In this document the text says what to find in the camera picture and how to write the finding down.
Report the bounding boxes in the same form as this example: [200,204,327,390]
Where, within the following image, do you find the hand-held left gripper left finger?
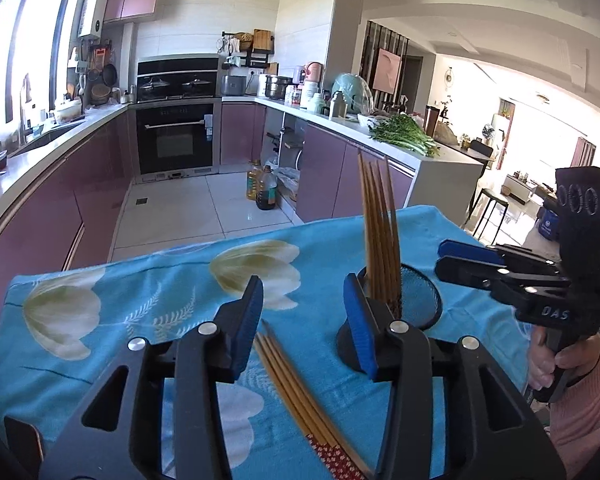
[39,275,266,480]

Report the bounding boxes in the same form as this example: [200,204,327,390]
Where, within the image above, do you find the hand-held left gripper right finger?
[343,273,567,480]

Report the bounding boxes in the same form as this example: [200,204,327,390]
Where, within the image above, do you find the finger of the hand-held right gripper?
[437,241,562,276]
[434,256,571,307]

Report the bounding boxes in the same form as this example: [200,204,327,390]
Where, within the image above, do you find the black mesh utensil holder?
[336,262,443,374]

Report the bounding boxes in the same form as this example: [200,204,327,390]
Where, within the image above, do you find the set of bamboo chopsticks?
[254,152,402,480]

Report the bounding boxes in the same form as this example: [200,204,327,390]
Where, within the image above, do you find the person's right forearm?
[547,355,600,479]

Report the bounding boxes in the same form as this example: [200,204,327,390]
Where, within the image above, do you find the person's right hand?
[527,327,600,391]

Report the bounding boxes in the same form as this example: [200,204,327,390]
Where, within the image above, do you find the blue bin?
[537,207,561,241]

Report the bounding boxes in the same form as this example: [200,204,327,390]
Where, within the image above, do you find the green seat stool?
[472,187,509,241]

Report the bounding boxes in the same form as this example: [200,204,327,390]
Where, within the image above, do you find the blue floral tablecloth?
[0,205,551,480]

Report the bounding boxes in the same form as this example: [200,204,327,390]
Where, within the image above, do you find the dark oil bottle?
[255,165,279,211]

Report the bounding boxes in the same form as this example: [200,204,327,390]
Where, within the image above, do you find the bunch of leafy greens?
[369,114,441,157]

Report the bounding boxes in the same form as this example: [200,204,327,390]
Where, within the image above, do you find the yellow cooking oil bottle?
[245,160,263,202]

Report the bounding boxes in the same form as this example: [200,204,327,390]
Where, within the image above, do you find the clear plastic bag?
[272,167,301,202]

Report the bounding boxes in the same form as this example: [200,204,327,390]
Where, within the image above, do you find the pink base cabinets peninsula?
[220,96,486,225]

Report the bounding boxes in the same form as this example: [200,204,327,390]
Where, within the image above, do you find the black integrated stove oven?
[135,55,221,182]

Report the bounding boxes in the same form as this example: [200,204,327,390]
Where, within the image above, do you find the mint green covered appliance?
[331,73,373,115]

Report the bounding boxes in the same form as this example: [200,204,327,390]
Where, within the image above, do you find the pink base cabinets with sink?
[0,102,137,306]

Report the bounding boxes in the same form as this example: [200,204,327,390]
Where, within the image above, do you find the stainless steel stockpot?
[265,75,292,101]

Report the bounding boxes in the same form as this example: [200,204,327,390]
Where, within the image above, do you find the black pot with glass lid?
[181,75,213,96]
[139,76,171,96]

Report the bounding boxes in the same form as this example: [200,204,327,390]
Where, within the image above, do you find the white pot with lid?
[54,100,83,123]

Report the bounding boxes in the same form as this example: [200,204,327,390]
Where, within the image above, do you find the steel sink faucet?
[19,74,34,143]

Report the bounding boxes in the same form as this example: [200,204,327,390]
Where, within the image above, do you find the white water heater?
[78,0,110,38]

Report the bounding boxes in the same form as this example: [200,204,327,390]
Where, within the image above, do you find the kitchen window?
[0,0,83,136]

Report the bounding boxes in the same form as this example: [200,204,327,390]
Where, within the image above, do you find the pink wall picture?
[372,48,401,92]

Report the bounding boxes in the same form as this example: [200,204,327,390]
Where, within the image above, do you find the black wall rack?
[221,29,276,68]

